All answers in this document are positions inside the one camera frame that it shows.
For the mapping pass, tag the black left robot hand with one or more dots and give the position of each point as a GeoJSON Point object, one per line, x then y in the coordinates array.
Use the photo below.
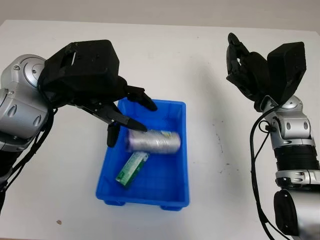
{"type": "Point", "coordinates": [107, 113]}

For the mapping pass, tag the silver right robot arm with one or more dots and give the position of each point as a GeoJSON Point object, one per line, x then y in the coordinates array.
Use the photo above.
{"type": "Point", "coordinates": [295, 150]}

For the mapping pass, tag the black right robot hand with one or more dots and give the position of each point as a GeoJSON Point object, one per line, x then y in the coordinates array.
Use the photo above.
{"type": "Point", "coordinates": [246, 72]}

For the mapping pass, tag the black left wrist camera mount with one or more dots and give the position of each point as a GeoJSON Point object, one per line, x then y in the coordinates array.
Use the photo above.
{"type": "Point", "coordinates": [87, 65]}

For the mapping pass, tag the small brown scrap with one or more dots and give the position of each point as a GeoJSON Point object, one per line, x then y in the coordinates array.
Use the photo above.
{"type": "Point", "coordinates": [59, 221]}

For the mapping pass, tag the blue plastic tray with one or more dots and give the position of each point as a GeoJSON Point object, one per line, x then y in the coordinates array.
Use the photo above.
{"type": "Point", "coordinates": [165, 180]}

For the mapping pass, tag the silver purple roll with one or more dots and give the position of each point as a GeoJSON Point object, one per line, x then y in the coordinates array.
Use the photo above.
{"type": "Point", "coordinates": [155, 141]}

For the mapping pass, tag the green white long box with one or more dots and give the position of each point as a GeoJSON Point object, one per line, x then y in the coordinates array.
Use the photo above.
{"type": "Point", "coordinates": [131, 170]}

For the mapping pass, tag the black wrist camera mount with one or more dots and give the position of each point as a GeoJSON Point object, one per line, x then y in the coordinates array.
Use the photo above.
{"type": "Point", "coordinates": [87, 65]}
{"type": "Point", "coordinates": [287, 67]}

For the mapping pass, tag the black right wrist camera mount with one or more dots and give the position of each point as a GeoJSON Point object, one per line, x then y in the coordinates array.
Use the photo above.
{"type": "Point", "coordinates": [287, 67]}

